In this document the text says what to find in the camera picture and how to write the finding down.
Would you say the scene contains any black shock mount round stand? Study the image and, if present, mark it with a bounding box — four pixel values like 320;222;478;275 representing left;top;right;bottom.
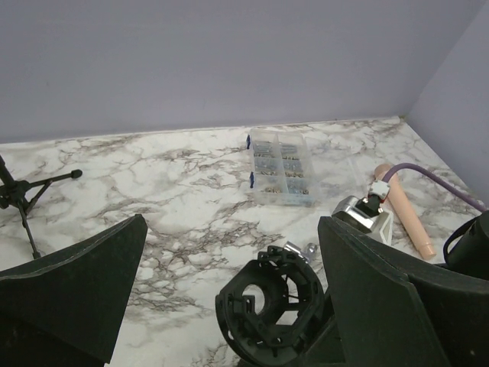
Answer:
215;245;346;366

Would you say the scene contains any peach pink microphone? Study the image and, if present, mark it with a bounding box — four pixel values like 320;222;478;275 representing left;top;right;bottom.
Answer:
387;174;436;261

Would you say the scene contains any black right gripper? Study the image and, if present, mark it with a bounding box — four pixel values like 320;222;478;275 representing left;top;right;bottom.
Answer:
443;212;488;274

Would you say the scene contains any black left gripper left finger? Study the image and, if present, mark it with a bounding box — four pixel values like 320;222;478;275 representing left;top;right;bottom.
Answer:
1;214;147;364

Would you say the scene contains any clear plastic screw box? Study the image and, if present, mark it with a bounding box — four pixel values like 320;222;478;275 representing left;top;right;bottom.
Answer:
246;128;320;207

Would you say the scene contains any silver metal bracket part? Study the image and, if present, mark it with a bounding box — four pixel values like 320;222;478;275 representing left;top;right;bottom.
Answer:
283;241;319;265

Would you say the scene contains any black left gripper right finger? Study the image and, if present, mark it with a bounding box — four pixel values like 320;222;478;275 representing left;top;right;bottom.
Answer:
318;216;488;366

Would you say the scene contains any black tripod microphone stand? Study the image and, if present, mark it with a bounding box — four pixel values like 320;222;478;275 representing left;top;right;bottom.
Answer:
1;158;83;259

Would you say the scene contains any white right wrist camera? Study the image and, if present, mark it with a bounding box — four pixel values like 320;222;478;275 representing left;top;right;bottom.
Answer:
332;180;393;245

